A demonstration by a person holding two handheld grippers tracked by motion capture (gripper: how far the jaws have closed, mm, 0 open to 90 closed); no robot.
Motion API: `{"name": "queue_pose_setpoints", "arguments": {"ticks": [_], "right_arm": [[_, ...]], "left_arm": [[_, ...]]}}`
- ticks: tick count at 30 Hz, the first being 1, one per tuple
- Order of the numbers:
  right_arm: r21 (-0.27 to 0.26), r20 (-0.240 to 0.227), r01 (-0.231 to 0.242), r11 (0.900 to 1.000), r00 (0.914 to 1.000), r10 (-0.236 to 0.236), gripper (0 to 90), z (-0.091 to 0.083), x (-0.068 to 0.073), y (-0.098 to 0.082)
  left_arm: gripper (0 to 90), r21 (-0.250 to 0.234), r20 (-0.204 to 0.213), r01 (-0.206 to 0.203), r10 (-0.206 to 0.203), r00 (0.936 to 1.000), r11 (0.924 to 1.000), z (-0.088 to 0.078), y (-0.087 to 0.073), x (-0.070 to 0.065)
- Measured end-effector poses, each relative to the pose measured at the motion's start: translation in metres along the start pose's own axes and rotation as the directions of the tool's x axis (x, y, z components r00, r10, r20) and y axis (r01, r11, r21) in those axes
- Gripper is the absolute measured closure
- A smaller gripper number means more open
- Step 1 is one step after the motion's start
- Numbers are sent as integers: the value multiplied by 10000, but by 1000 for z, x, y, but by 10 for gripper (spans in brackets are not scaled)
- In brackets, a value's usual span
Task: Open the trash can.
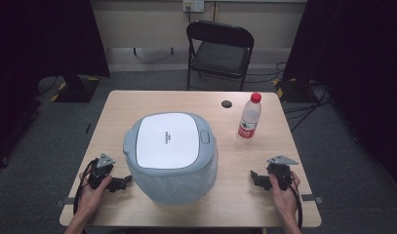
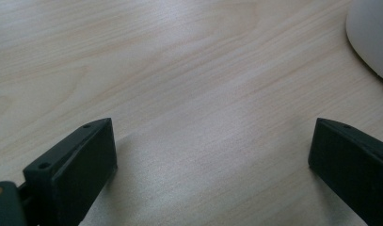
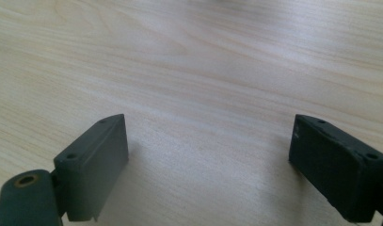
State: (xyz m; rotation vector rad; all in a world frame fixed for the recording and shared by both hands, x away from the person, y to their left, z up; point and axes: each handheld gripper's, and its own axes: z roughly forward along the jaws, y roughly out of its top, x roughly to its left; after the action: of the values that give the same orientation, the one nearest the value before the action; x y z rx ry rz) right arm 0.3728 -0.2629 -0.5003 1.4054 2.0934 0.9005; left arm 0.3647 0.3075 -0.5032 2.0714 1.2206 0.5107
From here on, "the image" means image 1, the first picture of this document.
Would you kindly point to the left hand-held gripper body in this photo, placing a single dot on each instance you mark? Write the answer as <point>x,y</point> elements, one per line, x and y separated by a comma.
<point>100,169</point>

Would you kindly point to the person's left hand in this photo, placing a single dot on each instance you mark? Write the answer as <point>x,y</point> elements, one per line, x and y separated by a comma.
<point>88,198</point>

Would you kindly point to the grey white lidded trash can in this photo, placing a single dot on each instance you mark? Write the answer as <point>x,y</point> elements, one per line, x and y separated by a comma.
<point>168,139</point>

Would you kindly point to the grey tape strip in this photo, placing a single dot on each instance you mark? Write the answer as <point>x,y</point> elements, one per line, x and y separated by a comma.
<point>311,198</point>
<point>64,202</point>

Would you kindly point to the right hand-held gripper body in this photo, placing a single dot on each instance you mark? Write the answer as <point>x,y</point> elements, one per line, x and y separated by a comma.
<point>280,170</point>

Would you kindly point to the clear water bottle red cap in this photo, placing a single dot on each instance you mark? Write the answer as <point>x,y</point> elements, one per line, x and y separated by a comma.
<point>250,118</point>

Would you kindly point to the person's right hand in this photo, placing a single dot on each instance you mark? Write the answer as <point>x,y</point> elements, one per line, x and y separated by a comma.
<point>285,201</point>

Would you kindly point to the dark curtain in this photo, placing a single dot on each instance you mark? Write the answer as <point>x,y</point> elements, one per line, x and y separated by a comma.
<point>358,81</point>
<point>30,65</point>

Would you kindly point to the black stand base striped tape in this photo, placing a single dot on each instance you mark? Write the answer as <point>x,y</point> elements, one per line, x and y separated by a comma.
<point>77,91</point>
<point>293,92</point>

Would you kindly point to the small black stick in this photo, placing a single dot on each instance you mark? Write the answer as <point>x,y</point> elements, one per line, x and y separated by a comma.
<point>88,128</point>

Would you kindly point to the white wall socket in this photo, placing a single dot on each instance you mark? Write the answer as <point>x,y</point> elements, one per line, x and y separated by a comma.
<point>193,5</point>

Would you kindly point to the black folding chair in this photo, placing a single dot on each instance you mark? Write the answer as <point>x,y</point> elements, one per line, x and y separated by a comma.
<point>220,57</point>

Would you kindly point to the translucent white trash bag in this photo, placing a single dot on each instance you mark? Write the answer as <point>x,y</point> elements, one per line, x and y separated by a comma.
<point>173,187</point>

